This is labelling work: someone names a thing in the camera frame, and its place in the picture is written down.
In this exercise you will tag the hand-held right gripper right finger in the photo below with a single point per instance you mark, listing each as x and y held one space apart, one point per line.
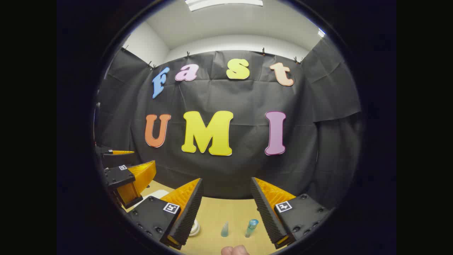
265 209

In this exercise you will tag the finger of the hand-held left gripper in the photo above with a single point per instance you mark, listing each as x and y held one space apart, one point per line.
116 177
104 151

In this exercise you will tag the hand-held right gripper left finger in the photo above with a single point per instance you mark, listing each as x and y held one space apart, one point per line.
191 212

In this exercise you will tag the teal bottle with blue cap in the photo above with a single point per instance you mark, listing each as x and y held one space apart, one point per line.
251 227

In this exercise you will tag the white suitcase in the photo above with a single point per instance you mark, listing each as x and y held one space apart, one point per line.
155 194

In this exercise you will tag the white round container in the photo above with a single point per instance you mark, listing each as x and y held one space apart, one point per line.
194 228

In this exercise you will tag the black backdrop cloth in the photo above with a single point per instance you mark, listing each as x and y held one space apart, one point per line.
230 170

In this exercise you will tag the ceiling light panel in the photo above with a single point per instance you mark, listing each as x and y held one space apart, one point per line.
223 3
321 33

